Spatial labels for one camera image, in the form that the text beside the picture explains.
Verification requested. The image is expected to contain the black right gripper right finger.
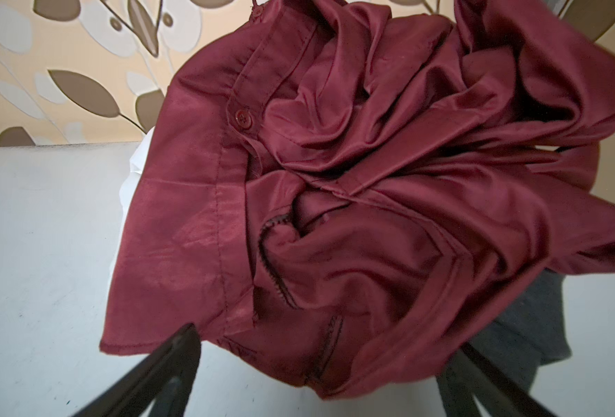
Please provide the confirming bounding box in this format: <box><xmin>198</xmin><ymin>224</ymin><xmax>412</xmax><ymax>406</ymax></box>
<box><xmin>436</xmin><ymin>343</ymin><xmax>555</xmax><ymax>417</ymax></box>

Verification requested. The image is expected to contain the dark grey cloth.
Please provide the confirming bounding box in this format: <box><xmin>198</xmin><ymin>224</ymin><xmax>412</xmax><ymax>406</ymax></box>
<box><xmin>470</xmin><ymin>269</ymin><xmax>572</xmax><ymax>392</ymax></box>

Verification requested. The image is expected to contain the maroon satin shirt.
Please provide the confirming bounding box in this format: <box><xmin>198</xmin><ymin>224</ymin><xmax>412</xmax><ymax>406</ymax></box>
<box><xmin>100</xmin><ymin>1</ymin><xmax>615</xmax><ymax>399</ymax></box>

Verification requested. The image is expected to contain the white cloth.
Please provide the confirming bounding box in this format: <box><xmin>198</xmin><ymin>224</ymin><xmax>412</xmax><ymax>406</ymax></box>
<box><xmin>109</xmin><ymin>128</ymin><xmax>155</xmax><ymax>281</ymax></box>

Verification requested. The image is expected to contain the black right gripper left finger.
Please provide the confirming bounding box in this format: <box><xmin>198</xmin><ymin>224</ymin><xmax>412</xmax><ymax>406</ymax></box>
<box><xmin>76</xmin><ymin>323</ymin><xmax>201</xmax><ymax>417</ymax></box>

